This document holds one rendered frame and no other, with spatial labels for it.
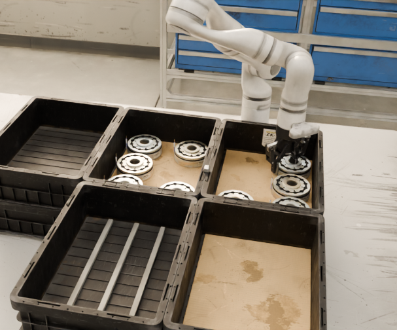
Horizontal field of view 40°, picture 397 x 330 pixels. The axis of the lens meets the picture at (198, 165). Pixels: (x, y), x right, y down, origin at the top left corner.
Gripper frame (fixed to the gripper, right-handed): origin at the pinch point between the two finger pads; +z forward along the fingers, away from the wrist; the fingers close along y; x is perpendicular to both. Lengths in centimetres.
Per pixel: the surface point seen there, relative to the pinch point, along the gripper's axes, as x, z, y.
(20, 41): -329, 79, 10
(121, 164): -20.1, -0.1, 41.7
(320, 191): 20.1, -5.8, 3.8
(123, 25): -282, 59, -59
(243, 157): -12.4, 2.6, 5.7
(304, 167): 2.9, -0.2, -5.1
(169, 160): -20.5, 2.7, 26.7
